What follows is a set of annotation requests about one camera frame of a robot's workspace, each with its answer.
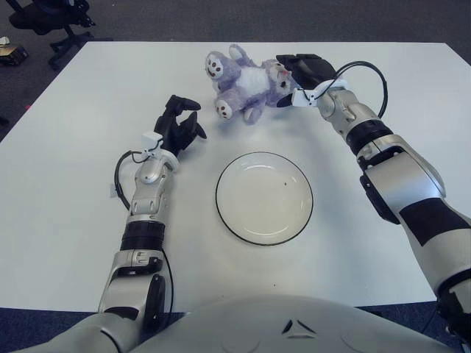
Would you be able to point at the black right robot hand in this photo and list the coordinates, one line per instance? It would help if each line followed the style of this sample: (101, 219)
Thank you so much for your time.
(312, 70)

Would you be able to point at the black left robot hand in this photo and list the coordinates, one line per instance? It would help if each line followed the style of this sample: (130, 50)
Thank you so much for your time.
(173, 128)

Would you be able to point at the purple plush bunny doll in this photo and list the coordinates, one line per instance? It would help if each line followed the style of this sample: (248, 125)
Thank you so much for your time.
(250, 81)

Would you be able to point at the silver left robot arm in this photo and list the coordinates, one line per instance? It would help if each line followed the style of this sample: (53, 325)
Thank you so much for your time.
(147, 191)

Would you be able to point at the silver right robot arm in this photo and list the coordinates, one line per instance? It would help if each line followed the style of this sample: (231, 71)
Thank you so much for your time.
(401, 184)

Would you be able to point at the white plate with black rim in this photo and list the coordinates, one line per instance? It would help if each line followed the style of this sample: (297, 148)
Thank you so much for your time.
(265, 200)

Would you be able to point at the brown box on floor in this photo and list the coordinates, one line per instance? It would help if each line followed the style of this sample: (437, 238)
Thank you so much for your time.
(14, 55)

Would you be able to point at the black office chair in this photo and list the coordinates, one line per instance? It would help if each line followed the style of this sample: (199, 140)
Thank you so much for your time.
(33, 22)

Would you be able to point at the silver robot torso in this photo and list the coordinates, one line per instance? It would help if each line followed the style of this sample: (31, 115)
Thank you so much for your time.
(257, 323)

